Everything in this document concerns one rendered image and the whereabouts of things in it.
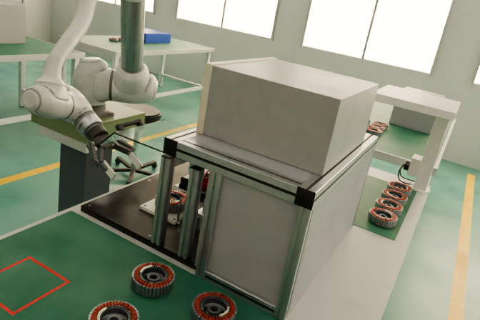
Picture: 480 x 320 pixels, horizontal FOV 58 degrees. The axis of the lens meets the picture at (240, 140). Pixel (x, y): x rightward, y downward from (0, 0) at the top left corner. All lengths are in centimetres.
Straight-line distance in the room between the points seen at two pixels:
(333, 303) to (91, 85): 145
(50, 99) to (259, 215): 83
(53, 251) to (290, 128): 74
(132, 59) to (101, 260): 102
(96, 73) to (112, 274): 114
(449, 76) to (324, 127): 483
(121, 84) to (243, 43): 466
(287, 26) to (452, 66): 221
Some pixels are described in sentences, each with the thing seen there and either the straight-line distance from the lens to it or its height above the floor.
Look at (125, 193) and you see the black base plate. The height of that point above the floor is 77.
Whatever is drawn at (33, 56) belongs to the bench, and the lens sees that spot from 408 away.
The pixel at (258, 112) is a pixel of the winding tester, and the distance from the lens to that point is 115.
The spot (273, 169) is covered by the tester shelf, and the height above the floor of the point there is 111.
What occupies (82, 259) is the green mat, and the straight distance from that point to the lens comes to 132.
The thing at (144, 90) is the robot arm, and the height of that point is 101.
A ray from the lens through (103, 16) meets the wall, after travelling 840.
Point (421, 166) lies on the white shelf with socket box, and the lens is 230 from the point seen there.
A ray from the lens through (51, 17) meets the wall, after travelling 946.
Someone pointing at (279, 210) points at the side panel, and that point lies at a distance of 108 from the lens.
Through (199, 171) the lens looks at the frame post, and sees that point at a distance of 117.
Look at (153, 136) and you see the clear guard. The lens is 133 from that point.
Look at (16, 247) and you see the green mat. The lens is 138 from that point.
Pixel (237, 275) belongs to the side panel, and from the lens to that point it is 122.
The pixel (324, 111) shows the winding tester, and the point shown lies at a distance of 108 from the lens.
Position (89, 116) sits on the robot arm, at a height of 100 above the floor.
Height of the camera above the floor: 151
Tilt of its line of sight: 18 degrees down
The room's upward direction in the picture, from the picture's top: 10 degrees clockwise
